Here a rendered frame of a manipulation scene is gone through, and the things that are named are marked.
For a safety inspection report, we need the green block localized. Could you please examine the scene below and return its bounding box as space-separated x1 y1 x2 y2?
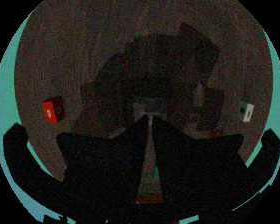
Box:
153 157 160 177

